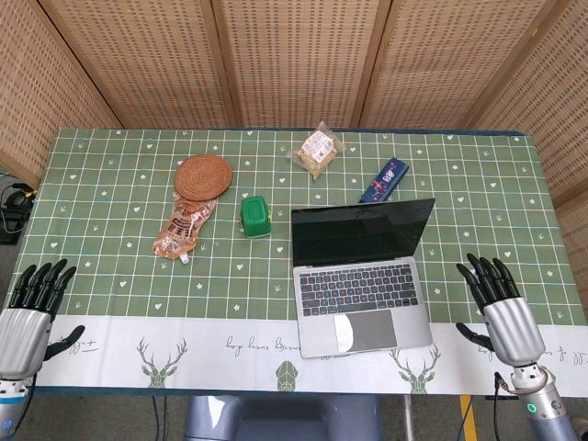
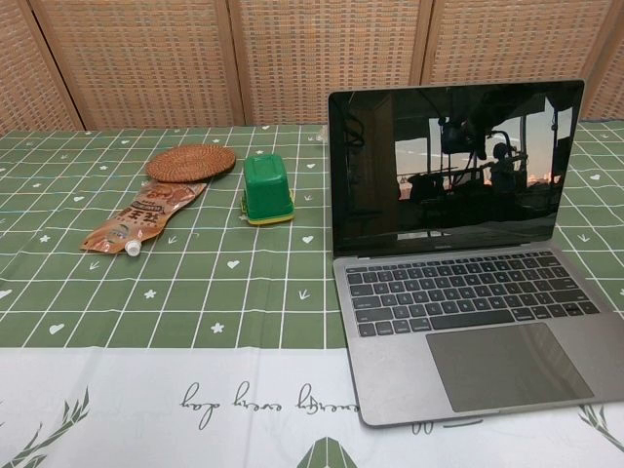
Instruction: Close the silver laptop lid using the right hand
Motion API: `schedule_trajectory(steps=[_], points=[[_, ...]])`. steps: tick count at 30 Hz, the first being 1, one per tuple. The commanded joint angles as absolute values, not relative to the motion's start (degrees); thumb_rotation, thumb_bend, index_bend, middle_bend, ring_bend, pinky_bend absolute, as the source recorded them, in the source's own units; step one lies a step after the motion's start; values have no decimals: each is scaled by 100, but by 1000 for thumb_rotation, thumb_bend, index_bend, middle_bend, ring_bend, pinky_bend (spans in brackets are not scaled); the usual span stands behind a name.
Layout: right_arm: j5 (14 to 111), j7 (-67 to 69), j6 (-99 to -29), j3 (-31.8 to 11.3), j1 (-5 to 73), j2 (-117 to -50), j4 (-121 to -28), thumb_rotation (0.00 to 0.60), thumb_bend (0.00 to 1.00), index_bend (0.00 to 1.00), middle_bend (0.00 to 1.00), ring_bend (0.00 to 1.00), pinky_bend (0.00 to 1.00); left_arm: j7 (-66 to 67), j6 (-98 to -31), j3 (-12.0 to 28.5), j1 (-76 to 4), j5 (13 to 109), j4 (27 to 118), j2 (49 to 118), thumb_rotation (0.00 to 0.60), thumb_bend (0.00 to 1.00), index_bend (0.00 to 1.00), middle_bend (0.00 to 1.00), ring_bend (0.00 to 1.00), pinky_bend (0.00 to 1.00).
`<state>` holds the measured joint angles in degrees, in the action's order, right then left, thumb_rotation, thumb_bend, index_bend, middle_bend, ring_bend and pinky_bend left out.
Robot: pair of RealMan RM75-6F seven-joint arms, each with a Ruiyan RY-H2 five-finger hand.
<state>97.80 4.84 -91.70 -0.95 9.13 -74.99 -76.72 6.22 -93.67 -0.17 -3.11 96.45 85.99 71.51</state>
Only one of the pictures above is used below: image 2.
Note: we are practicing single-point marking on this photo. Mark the silver laptop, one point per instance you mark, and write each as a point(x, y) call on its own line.
point(487, 351)

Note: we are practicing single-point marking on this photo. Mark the green plastic container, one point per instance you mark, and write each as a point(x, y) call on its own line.
point(267, 187)

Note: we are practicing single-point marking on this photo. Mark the green grid tablecloth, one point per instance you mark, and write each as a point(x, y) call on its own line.
point(195, 292)

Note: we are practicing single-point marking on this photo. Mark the round woven rattan coaster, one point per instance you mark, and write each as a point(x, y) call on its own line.
point(191, 163)

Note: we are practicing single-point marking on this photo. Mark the orange spouted drink pouch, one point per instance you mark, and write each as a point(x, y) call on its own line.
point(141, 212)

